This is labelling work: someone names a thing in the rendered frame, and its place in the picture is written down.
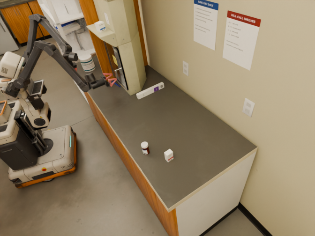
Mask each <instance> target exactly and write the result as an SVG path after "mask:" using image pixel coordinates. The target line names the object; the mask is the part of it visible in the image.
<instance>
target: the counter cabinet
mask: <svg viewBox="0 0 315 236"><path fill-rule="evenodd" d="M84 94H85V96H86V98H87V101H88V103H89V105H90V108H91V110H92V112H93V115H94V117H95V119H96V121H97V122H98V123H99V125H100V126H101V128H102V129H103V131H104V133H105V134H106V136H107V138H108V139H109V141H110V142H111V144H112V145H113V147H114V149H115V150H116V152H117V153H118V155H119V157H120V158H121V160H122V161H123V163H124V164H125V166H126V168H127V170H128V171H129V173H130V174H131V176H132V178H133V179H134V181H135V182H136V184H137V185H138V187H139V189H140V190H141V192H142V193H143V195H144V197H145V198H146V200H147V201H148V203H149V205H150V206H151V208H152V209H153V211H154V213H155V214H156V216H157V217H158V219H159V220H160V222H161V224H162V225H163V227H164V228H165V230H166V232H167V233H168V235H169V236H204V235H205V234H206V233H208V232H209V231H210V230H211V229H213V228H214V227H215V226H216V225H218V224H219V223H220V222H221V221H223V220H224V219H225V218H226V217H228V216H229V215H230V214H231V213H233V212H234V211H235V210H237V207H238V204H239V201H240V198H241V195H242V192H243V189H244V186H245V184H246V181H247V178H248V175H249V172H250V169H251V166H252V163H253V160H254V157H255V154H256V152H254V153H253V154H252V155H250V156H249V157H247V158H246V159H245V160H243V161H241V162H240V163H239V164H237V165H236V166H234V167H233V168H232V169H230V170H229V171H227V172H226V173H225V174H223V175H222V176H220V177H219V178H217V179H216V180H214V181H213V182H212V183H210V184H209V185H207V186H206V187H204V188H203V189H201V190H200V191H199V192H197V193H196V194H195V195H193V196H192V197H190V198H189V199H187V200H186V201H184V202H183V203H182V204H180V205H179V206H177V207H176V208H174V209H173V210H172V211H170V212H168V211H167V210H166V208H165V207H164V205H163V204H162V202H161V201H160V199H159V198H158V196H157V195H156V194H155V192H154V191H153V189H152V188H151V186H150V185H149V183H148V182H147V180H146V179H145V177H144V176H143V174H142V173H141V171H140V170H139V169H138V167H137V165H136V164H135V162H134V161H133V159H132V158H131V157H130V155H129V154H128V152H127V151H126V149H125V148H124V146H123V145H122V143H121V142H120V140H119V139H118V137H117V136H116V134H115V133H114V131H113V130H112V128H111V127H110V126H109V124H108V123H107V121H106V120H105V118H104V117H103V115H102V114H101V112H100V111H99V109H98V108H97V106H96V105H95V104H94V102H93V101H92V99H91V97H90V96H89V95H88V93H87V92H84Z"/></svg>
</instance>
